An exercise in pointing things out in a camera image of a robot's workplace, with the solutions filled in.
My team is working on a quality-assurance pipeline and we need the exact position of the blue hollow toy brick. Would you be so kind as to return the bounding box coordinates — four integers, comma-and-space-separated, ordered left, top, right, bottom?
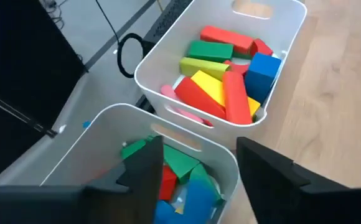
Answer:
180, 179, 220, 224

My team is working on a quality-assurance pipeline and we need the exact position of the grey plastic bin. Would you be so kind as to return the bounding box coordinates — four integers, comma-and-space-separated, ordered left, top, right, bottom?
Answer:
40, 103, 240, 224

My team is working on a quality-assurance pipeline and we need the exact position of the red rectangular block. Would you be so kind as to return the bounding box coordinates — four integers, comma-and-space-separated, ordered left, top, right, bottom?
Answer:
158, 164, 178, 202

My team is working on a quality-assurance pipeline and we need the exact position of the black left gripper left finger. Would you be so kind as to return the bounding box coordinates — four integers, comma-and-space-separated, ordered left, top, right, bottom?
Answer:
0, 136, 164, 224

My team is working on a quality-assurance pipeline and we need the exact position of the blue rectangular block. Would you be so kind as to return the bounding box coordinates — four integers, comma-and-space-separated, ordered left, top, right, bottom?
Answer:
154, 200, 181, 224

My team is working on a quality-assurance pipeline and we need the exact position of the red arch block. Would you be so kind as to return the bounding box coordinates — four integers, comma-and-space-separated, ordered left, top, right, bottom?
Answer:
223, 37, 274, 76

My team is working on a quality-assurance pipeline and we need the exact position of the green small block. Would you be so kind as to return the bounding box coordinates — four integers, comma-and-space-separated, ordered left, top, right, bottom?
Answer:
120, 138, 147, 160
189, 163, 224, 203

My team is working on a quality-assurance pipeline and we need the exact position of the black partition screen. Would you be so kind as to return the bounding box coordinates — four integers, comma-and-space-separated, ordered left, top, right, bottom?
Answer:
0, 0, 90, 187

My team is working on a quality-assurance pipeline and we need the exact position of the white plastic bin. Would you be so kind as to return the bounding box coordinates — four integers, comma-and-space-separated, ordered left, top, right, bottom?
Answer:
133, 0, 308, 149

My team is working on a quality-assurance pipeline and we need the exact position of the green triangular block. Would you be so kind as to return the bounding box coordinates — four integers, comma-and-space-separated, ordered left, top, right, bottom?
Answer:
163, 144, 201, 184

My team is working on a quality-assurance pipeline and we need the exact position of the black coiled floor cable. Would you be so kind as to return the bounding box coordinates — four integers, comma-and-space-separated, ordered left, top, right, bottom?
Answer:
116, 32, 147, 79

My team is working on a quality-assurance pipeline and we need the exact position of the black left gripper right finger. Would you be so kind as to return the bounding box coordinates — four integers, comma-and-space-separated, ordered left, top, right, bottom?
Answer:
236, 137, 361, 224

